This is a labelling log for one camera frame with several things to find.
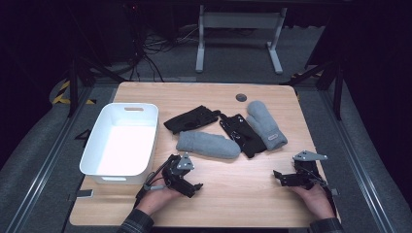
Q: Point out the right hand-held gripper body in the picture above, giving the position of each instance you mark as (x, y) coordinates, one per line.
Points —
(306, 174)

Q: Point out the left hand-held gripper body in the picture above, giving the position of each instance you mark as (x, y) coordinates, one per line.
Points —
(177, 179)

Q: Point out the black glove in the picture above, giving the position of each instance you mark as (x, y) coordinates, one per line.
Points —
(243, 136)
(189, 120)

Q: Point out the person's right hand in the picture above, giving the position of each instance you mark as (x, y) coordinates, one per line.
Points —
(315, 202)

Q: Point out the person's left hand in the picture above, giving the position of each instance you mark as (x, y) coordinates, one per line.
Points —
(155, 200)

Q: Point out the grey knit mitten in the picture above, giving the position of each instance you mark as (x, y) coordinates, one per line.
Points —
(265, 124)
(207, 145)

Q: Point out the white plastic bin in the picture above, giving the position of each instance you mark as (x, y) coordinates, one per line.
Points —
(124, 149)

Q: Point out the black tripod stand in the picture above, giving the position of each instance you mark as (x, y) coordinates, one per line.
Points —
(74, 84)
(336, 87)

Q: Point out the yellow black hazard tape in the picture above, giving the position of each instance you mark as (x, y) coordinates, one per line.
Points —
(61, 93)

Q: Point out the white metal stand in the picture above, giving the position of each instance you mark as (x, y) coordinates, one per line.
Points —
(239, 20)

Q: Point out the metal floor rail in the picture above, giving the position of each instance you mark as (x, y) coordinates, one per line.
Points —
(48, 165)
(356, 161)

